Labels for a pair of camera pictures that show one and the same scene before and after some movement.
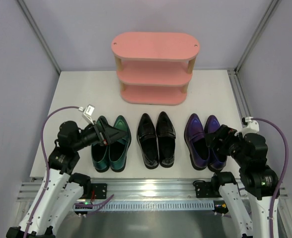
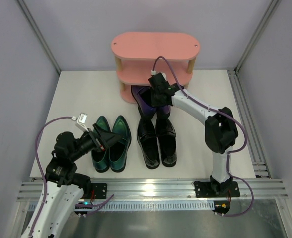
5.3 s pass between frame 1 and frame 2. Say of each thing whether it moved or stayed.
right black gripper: moved
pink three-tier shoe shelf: stayed
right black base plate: stayed
